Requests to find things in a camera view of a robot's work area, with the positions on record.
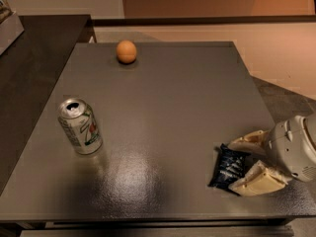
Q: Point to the grey box with items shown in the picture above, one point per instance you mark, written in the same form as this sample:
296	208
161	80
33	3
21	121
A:
10	26

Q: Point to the orange fruit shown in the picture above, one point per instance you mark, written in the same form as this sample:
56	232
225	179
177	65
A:
126	51

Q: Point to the dark blue rxbar wrapper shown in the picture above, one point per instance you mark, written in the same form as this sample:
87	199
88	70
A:
229	167

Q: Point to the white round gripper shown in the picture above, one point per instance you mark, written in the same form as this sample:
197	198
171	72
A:
289	148

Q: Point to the silver 7up soda can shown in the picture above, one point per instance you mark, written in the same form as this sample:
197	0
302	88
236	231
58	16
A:
78	122

